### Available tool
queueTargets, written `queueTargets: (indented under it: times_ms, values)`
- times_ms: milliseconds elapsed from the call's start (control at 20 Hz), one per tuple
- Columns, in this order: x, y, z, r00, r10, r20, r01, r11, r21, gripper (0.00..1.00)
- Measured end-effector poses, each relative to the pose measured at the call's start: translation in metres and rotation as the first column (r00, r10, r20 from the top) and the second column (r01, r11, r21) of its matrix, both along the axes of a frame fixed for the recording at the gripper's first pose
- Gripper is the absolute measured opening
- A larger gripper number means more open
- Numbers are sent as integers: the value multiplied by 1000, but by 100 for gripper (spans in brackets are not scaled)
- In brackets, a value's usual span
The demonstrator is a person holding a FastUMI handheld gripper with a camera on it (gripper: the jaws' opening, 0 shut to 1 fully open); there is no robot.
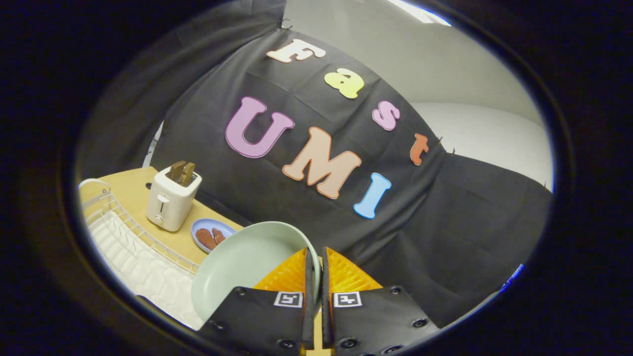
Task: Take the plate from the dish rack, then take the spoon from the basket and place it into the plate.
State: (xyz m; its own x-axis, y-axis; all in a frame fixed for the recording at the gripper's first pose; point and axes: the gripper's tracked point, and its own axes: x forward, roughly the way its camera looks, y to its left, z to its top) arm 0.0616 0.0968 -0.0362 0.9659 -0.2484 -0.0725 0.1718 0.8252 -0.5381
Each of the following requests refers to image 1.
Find white toaster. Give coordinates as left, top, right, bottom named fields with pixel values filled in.
left=146, top=167, right=203, bottom=232

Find small blue plate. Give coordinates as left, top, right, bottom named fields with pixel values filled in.
left=191, top=219, right=237, bottom=254

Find pale green plate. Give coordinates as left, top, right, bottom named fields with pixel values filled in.
left=191, top=221, right=322, bottom=323

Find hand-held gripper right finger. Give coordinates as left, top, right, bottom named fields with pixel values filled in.
left=321, top=246, right=441, bottom=356

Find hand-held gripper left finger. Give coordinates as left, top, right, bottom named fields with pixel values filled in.
left=198, top=247, right=317, bottom=356

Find white wire dish rack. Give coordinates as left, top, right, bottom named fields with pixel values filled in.
left=78, top=178, right=204, bottom=331

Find black backdrop cloth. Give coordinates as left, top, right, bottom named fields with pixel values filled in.
left=76, top=0, right=553, bottom=329

